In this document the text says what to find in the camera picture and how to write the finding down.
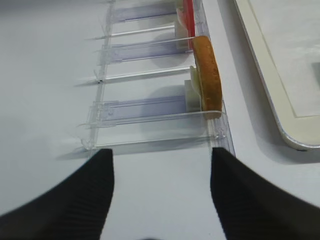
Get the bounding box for red tomato slice in rack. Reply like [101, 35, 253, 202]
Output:
[175, 0, 196, 49]

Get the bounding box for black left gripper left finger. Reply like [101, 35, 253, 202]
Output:
[0, 149, 115, 240]

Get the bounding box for white paper tray liner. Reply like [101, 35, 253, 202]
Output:
[249, 0, 320, 117]

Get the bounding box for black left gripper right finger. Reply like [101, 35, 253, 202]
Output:
[210, 147, 320, 240]

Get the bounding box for white metal serving tray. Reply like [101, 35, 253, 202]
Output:
[235, 0, 320, 151]

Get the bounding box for brown bun in left rack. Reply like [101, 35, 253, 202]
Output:
[191, 36, 223, 120]

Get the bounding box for clear acrylic rack left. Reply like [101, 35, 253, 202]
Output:
[77, 0, 234, 154]

